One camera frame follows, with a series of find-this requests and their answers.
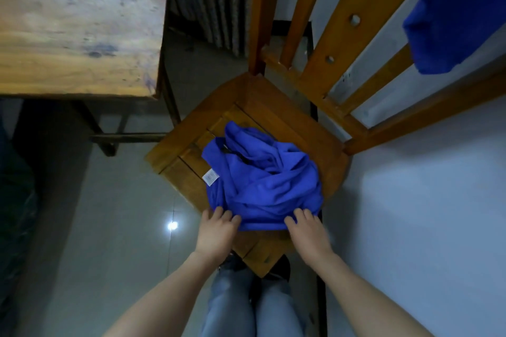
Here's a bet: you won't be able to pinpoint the beige patterned curtain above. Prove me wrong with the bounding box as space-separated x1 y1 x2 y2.
170 0 254 58

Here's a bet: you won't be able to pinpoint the person's black shoe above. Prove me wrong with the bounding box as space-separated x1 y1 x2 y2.
262 254 291 283
218 252 249 273

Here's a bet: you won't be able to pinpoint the person's blue jeans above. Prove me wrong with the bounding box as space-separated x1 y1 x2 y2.
199 265 307 337

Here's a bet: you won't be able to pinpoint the person's left hand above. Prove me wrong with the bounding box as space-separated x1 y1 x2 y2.
194 206 242 266

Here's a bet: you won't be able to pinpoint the wooden slat-back chair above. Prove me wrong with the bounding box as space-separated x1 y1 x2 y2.
144 0 506 278

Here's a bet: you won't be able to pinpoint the wooden folding table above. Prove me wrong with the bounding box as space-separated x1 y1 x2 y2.
0 0 182 158

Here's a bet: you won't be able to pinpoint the person's black left shoe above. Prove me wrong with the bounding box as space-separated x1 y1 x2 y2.
218 252 249 273

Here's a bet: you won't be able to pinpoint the person's left forearm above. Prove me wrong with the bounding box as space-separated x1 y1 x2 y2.
102 252 222 337

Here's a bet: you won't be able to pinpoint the person's right hand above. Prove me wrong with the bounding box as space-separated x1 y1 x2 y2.
284 208 335 266

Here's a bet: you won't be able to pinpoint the blue towel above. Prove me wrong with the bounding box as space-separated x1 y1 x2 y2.
402 0 506 75
201 121 325 232

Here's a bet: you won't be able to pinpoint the person's black right shoe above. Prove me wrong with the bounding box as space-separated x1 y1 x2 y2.
262 254 291 283

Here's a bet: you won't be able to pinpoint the person's right forearm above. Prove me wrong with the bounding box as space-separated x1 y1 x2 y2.
312 252 435 337

